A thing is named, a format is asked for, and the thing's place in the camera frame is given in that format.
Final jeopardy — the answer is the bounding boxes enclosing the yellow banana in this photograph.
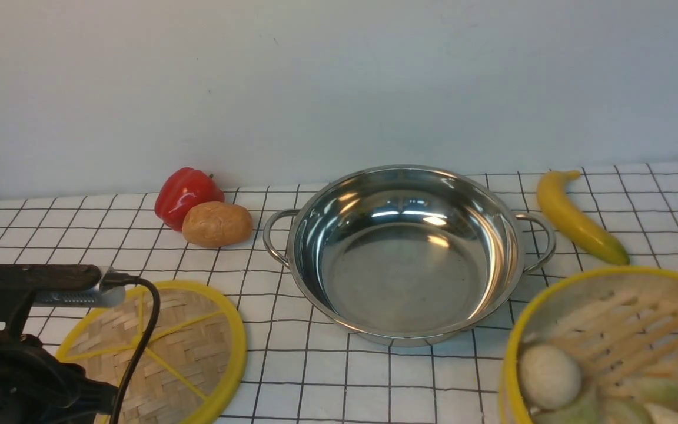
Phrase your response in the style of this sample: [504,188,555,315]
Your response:
[536,171,632,266]

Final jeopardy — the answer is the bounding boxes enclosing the yellow bamboo steamer basket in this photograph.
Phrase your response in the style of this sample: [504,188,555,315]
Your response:
[498,266,678,423]

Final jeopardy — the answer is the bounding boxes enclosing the white checkered tablecloth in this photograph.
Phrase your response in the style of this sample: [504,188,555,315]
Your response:
[0,162,678,423]

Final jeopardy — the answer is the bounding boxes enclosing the red bell pepper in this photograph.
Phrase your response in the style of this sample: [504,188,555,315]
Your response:
[154,167,225,233]

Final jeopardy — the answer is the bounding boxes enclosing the white round bun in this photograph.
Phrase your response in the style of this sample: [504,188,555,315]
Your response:
[517,344,582,410]

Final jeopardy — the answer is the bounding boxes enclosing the stainless steel pot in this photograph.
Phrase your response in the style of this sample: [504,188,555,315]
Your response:
[262,165,556,348]

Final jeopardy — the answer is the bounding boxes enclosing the black camera cable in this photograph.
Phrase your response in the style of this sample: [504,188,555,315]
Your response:
[108,276,161,424]

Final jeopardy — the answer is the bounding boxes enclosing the brown potato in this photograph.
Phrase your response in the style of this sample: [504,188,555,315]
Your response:
[181,201,254,248]

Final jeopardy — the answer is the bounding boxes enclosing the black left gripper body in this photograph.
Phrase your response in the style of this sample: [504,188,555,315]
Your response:
[0,330,118,423]

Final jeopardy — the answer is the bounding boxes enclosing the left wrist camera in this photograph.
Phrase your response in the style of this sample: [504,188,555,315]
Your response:
[0,264,137,339]

